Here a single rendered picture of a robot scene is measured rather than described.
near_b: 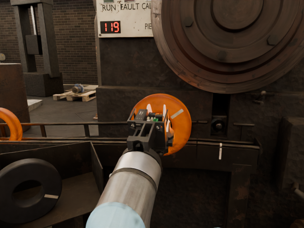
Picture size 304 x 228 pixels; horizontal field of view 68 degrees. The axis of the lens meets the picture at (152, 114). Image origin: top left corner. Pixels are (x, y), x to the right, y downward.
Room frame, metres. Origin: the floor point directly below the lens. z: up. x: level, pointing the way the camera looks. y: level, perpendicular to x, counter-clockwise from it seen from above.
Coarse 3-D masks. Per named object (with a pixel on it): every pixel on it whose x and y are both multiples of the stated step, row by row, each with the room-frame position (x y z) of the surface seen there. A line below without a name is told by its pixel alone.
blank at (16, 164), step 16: (32, 160) 0.50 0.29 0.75; (0, 176) 0.45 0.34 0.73; (16, 176) 0.46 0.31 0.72; (32, 176) 0.48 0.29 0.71; (48, 176) 0.50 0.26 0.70; (0, 192) 0.44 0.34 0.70; (48, 192) 0.50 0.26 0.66; (0, 208) 0.44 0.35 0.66; (16, 208) 0.45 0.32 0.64; (32, 208) 0.47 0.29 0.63; (48, 208) 0.49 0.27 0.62
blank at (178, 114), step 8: (152, 96) 0.53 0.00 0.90; (160, 96) 0.53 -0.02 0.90; (168, 96) 0.53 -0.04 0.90; (136, 104) 0.54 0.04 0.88; (144, 104) 0.53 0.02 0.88; (152, 104) 0.53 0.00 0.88; (160, 104) 0.53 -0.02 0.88; (168, 104) 0.52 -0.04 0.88; (176, 104) 0.52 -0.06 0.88; (184, 104) 0.54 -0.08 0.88; (136, 112) 0.54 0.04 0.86; (152, 112) 0.53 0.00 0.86; (160, 112) 0.52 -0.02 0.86; (168, 112) 0.52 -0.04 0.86; (176, 112) 0.52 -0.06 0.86; (184, 112) 0.51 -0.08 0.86; (176, 120) 0.52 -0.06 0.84; (184, 120) 0.51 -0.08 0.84; (176, 128) 0.52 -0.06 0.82; (184, 128) 0.51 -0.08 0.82; (176, 136) 0.52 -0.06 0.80; (184, 136) 0.51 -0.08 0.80; (176, 144) 0.51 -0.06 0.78; (184, 144) 0.51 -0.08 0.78; (168, 152) 0.52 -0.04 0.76
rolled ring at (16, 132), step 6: (0, 108) 0.90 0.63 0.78; (0, 114) 0.88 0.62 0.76; (6, 114) 0.88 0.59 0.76; (12, 114) 0.90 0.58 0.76; (6, 120) 0.88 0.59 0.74; (12, 120) 0.87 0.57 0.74; (18, 120) 0.90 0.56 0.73; (12, 126) 0.87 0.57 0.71; (18, 126) 0.88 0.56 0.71; (12, 132) 0.87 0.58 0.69; (18, 132) 0.88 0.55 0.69; (12, 138) 0.87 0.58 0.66; (18, 138) 0.88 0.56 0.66
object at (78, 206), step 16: (80, 144) 0.68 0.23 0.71; (0, 160) 0.59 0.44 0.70; (16, 160) 0.61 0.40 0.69; (48, 160) 0.64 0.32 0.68; (64, 160) 0.66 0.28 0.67; (80, 160) 0.68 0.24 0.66; (96, 160) 0.58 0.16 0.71; (64, 176) 0.66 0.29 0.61; (80, 176) 0.66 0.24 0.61; (96, 176) 0.60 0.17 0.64; (16, 192) 0.60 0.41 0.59; (32, 192) 0.59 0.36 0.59; (64, 192) 0.58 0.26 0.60; (80, 192) 0.58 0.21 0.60; (96, 192) 0.57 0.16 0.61; (64, 208) 0.51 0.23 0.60; (80, 208) 0.51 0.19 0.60; (0, 224) 0.47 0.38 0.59; (16, 224) 0.46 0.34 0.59; (32, 224) 0.46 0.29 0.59; (48, 224) 0.46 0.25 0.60; (64, 224) 0.53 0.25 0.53
